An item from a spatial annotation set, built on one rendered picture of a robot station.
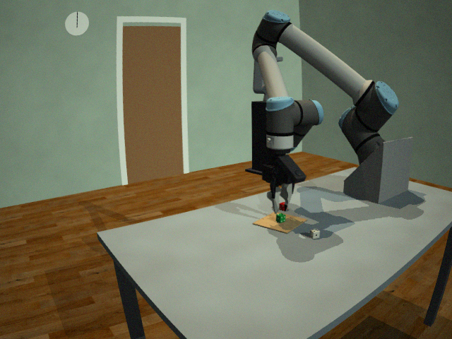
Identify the tan flat mat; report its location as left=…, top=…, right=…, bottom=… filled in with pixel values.
left=253, top=212, right=307, bottom=234

